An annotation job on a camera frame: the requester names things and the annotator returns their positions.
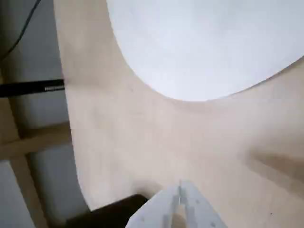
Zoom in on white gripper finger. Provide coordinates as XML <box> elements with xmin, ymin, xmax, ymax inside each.
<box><xmin>125</xmin><ymin>184</ymin><xmax>181</xmax><ymax>228</ymax></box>
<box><xmin>179</xmin><ymin>179</ymin><xmax>230</xmax><ymax>228</ymax></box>

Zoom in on white round plate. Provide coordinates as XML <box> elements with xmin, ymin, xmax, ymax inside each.
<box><xmin>105</xmin><ymin>0</ymin><xmax>304</xmax><ymax>102</ymax></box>

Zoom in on black table clamp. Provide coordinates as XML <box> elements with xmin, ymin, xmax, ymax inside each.
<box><xmin>66</xmin><ymin>193</ymin><xmax>149</xmax><ymax>228</ymax></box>

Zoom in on black bar with white print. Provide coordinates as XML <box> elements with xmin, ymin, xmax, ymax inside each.
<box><xmin>0</xmin><ymin>79</ymin><xmax>65</xmax><ymax>98</ymax></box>

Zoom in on wooden furniture frame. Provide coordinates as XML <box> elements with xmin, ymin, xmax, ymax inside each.
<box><xmin>0</xmin><ymin>54</ymin><xmax>76</xmax><ymax>228</ymax></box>

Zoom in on thin black background cable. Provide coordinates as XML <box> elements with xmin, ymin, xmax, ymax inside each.
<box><xmin>0</xmin><ymin>0</ymin><xmax>41</xmax><ymax>60</ymax></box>

